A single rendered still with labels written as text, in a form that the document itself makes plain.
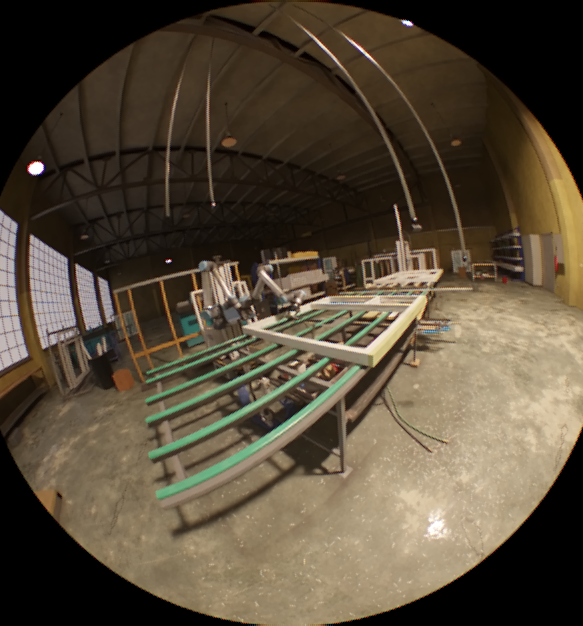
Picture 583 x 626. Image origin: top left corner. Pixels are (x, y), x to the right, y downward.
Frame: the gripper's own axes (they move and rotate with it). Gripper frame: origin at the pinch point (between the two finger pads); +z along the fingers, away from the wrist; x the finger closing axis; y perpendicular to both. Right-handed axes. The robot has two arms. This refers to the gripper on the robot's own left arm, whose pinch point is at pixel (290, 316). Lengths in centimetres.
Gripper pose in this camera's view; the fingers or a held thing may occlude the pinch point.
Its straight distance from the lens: 203.5
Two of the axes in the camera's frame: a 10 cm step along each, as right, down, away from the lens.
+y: 5.7, 6.0, 5.6
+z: -4.4, 8.0, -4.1
